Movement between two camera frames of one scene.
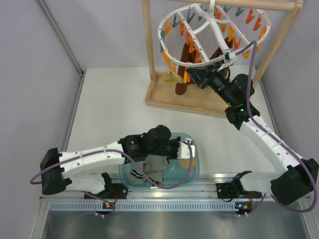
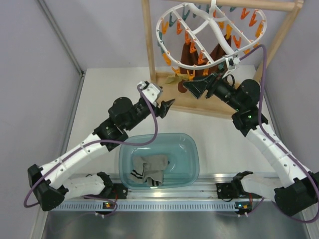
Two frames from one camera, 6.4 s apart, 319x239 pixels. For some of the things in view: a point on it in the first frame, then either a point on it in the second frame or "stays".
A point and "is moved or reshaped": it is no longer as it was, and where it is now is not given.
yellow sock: (172, 78) is moved or reshaped
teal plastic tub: (178, 173) stays
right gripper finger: (199, 74) -> (197, 87)
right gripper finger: (216, 66) -> (221, 73)
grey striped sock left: (136, 172) stays
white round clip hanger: (203, 34) stays
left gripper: (176, 142) -> (163, 110)
